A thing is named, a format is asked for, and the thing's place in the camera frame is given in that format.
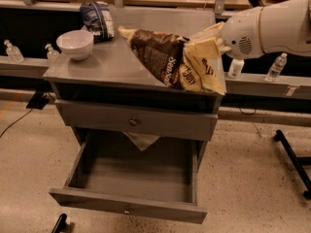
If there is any blue and white chip bag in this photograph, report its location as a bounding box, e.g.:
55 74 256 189
80 2 115 43

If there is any clear water bottle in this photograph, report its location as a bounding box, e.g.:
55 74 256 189
265 52 288 82

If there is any black handle at bottom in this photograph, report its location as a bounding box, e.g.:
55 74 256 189
52 214 67 233

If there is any grey drawer cabinet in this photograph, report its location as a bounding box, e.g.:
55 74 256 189
43 6 227 225

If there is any open grey middle drawer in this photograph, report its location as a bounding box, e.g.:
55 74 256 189
50 130 207 224

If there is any clear sanitizer bottle near cabinet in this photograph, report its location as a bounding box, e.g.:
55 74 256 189
45 44 59 65

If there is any brown and yellow chip bag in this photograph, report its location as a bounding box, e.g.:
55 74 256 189
118 26 225 95

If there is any black cable on floor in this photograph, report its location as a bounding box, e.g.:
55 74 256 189
0 109 33 139

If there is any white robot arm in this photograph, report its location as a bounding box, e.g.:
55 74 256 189
185 0 311 59

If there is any closed grey top drawer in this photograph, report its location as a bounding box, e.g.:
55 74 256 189
55 100 218 141

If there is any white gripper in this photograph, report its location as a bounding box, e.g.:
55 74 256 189
185 7 263 59

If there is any clear sanitizer bottle far left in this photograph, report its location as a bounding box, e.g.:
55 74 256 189
4 40 24 63

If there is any white bowl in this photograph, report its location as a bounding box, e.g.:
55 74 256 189
56 30 93 60

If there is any grey paper under drawer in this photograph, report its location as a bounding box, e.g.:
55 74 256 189
124 132 159 151

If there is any black stand base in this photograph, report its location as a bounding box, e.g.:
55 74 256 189
273 130 311 200

